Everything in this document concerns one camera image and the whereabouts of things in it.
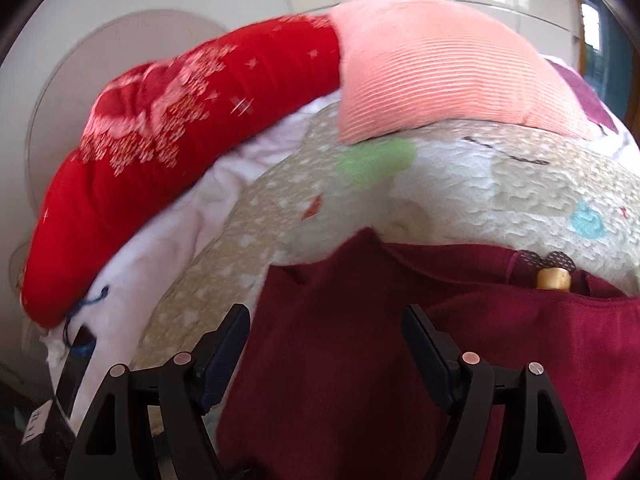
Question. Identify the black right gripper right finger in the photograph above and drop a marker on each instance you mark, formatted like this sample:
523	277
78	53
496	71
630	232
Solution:
502	423

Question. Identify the dark red knit sweater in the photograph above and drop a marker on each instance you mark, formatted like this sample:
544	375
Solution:
327	388

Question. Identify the white bed sheet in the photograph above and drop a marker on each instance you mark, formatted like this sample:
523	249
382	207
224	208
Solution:
122	298

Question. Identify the heart patterned quilted bedspread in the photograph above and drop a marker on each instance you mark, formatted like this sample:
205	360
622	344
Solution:
451	182

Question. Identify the red floral quilt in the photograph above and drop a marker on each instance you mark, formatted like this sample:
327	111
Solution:
153	132

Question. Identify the purple cloth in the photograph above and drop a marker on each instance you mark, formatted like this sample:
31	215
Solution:
587	98

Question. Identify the teal inner door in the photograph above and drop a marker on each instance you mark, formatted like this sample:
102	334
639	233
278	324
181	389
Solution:
609	55

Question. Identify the round white headboard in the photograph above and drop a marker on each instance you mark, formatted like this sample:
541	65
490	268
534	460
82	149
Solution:
66	98

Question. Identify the pink striped pillow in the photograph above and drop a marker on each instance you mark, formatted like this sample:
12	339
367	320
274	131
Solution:
408	63

